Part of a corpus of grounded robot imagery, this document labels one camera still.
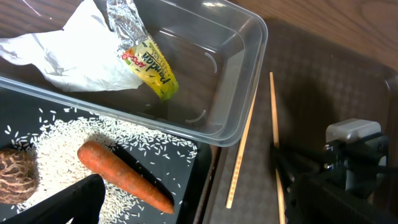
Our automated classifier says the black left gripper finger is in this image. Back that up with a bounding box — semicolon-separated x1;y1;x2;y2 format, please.
3;174;106;224

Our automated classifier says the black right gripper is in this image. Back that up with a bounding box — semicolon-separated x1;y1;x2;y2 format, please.
270;133;397;223

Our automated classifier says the orange carrot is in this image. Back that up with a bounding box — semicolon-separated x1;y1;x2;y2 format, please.
77;141;174;214

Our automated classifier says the brown walnut shell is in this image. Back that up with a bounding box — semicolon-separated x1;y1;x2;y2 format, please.
1;148;39;204

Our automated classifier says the wooden chopstick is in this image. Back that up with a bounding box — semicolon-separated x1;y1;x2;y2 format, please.
225;91;257;209
269;72;286;224

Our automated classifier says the green snack wrapper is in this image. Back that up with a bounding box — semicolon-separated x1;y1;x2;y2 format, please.
106;0;179;101

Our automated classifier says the clear plastic waste bin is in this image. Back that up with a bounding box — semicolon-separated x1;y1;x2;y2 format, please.
1;1;268;146

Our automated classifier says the spilled white rice pile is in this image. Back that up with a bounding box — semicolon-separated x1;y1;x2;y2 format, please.
1;108;198;220

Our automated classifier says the black plastic tray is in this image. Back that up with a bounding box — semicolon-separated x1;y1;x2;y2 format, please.
1;88;212;223

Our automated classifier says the brown serving tray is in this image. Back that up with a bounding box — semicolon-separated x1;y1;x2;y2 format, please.
202;19;397;223

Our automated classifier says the white crumpled tissue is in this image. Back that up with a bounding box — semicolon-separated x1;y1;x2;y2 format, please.
1;0;142;91

